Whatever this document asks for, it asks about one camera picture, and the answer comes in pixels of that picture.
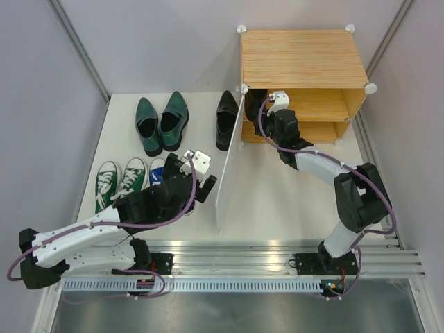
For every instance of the right blue canvas sneaker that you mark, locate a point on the right blue canvas sneaker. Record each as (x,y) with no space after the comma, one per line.
(190,210)

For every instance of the black leather shoe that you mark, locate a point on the black leather shoe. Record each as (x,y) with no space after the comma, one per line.
(253,102)
(226,115)

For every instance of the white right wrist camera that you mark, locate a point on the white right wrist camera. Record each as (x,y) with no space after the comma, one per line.
(280,101)

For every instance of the left blue canvas sneaker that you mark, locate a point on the left blue canvas sneaker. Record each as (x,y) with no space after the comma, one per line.
(155,172)

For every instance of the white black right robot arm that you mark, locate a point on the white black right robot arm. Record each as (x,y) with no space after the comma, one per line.
(362,203)

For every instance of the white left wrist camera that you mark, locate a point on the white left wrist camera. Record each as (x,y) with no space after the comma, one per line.
(201,163)

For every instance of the green leather shoe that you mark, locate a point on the green leather shoe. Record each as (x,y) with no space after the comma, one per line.
(174,119)
(146,123)

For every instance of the right green canvas sneaker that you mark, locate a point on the right green canvas sneaker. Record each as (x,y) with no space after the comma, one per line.
(134,179)

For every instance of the left green leather shoe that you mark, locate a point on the left green leather shoe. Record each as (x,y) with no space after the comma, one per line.
(146,123)

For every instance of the wooden shoe cabinet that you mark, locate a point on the wooden shoe cabinet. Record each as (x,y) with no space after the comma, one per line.
(320,70)

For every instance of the blue canvas sneaker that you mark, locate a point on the blue canvas sneaker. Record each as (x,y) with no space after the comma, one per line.
(190,210)
(155,172)

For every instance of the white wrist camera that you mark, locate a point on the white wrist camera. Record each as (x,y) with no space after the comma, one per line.
(201,163)
(280,101)

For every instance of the white cabinet door panel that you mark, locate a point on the white cabinet door panel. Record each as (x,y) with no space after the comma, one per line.
(227,178)

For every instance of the aluminium mounting rail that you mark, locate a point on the aluminium mounting rail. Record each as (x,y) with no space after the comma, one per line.
(383,257)

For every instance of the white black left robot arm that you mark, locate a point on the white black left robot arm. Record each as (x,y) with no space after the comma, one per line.
(106,242)

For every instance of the right green leather shoe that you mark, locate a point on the right green leather shoe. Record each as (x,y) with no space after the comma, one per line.
(174,119)

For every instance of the left green canvas sneaker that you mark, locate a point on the left green canvas sneaker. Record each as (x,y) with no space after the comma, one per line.
(107,179)

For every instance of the green canvas sneaker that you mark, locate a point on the green canvas sneaker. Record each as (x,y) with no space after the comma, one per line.
(107,179)
(134,179)

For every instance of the white slotted cable duct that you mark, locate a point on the white slotted cable duct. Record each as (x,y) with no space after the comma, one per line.
(194,285)

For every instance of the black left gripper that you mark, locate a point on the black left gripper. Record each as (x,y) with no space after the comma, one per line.
(202,193)

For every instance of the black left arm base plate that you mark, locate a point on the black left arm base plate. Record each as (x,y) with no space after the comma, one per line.
(161,262)

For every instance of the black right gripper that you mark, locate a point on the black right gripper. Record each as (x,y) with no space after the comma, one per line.
(265,118)

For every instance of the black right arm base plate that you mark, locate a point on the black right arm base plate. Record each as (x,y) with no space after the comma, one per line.
(315,264)

